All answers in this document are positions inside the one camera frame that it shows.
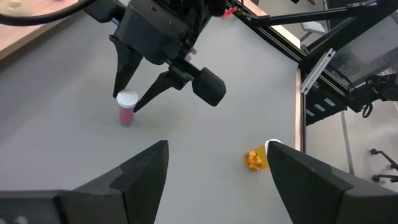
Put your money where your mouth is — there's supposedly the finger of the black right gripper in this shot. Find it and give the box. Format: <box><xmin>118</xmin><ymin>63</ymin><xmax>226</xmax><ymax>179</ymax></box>
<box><xmin>132</xmin><ymin>68</ymin><xmax>188</xmax><ymax>114</ymax></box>
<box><xmin>108</xmin><ymin>35</ymin><xmax>145</xmax><ymax>98</ymax></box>

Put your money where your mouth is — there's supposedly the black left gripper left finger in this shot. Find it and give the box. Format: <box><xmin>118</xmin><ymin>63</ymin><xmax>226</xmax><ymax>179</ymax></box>
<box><xmin>58</xmin><ymin>139</ymin><xmax>170</xmax><ymax>224</ymax></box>

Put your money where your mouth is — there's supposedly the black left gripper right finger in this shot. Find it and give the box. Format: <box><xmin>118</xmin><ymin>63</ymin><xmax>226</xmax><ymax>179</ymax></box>
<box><xmin>266</xmin><ymin>141</ymin><xmax>398</xmax><ymax>224</ymax></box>

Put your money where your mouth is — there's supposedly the blue capped vial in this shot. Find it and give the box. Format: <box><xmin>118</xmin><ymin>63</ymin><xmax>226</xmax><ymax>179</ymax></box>
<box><xmin>116</xmin><ymin>89</ymin><xmax>140</xmax><ymax>128</ymax></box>

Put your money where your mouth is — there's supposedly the orange medicine bottle white cap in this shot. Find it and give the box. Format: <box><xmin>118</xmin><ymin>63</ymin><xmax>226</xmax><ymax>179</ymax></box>
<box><xmin>244</xmin><ymin>138</ymin><xmax>283</xmax><ymax>172</ymax></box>

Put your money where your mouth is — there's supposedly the black office chair base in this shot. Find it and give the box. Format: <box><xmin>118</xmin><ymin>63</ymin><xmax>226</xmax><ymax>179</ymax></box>
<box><xmin>369</xmin><ymin>147</ymin><xmax>398</xmax><ymax>184</ymax></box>

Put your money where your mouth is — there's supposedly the small red clip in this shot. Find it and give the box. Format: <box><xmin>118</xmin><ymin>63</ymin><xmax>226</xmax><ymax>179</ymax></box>
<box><xmin>221</xmin><ymin>6</ymin><xmax>239</xmax><ymax>19</ymax></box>

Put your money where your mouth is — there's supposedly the silver aluminium extrusion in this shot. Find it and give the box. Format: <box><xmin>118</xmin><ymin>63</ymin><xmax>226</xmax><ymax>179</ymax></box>
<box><xmin>300</xmin><ymin>48</ymin><xmax>337</xmax><ymax>96</ymax></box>

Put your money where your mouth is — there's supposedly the dark grey side desk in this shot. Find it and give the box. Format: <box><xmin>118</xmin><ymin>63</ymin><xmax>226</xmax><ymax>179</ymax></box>
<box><xmin>326</xmin><ymin>12</ymin><xmax>398</xmax><ymax>88</ymax></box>

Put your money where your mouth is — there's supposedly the white chair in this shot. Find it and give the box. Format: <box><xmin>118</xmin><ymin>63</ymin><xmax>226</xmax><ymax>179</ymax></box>
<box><xmin>300</xmin><ymin>20</ymin><xmax>327</xmax><ymax>43</ymax></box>

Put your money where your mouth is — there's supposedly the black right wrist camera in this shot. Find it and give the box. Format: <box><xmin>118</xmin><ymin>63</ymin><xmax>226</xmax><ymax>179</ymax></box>
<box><xmin>192</xmin><ymin>67</ymin><xmax>227</xmax><ymax>108</ymax></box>

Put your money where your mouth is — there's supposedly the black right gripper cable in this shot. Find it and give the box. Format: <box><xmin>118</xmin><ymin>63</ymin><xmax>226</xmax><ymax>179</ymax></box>
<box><xmin>0</xmin><ymin>0</ymin><xmax>97</xmax><ymax>26</ymax></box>

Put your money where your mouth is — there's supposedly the black aluminium table frame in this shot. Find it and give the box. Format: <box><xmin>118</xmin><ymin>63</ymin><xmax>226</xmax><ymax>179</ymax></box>
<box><xmin>229</xmin><ymin>0</ymin><xmax>398</xmax><ymax>127</ymax></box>

